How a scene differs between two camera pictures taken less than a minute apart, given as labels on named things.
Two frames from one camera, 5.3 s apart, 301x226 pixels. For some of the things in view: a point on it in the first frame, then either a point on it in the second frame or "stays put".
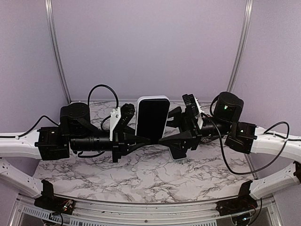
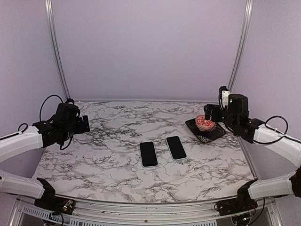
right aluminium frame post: x=241 y=49 stays put
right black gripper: x=189 y=125 to x=208 y=112
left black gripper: x=122 y=141 to x=80 y=129
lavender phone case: x=151 y=97 to x=148 y=154
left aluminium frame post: x=49 y=6 stays put
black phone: x=152 y=115 to x=148 y=154
